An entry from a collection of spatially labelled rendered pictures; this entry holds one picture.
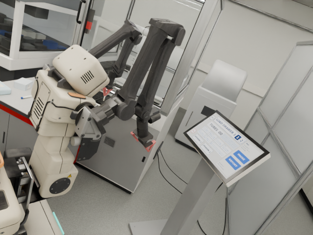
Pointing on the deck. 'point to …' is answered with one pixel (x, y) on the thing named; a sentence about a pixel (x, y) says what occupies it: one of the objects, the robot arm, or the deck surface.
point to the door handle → (79, 11)
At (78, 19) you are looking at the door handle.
